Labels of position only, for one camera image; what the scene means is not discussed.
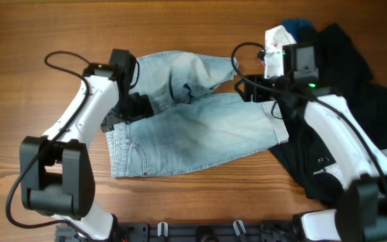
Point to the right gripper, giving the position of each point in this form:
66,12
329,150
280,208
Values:
254,88

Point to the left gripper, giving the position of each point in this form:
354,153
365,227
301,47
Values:
126,112

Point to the light blue denim shorts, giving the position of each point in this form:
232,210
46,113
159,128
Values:
193,127

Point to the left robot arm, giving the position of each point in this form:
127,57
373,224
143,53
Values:
56,177

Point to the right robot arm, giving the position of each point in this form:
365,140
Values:
361,212

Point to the white red garment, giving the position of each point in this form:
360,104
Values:
273,60

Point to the navy blue garment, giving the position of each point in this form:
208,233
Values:
293,26

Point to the black garment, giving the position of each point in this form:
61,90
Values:
342,67

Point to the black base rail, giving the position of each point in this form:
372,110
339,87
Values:
267,231

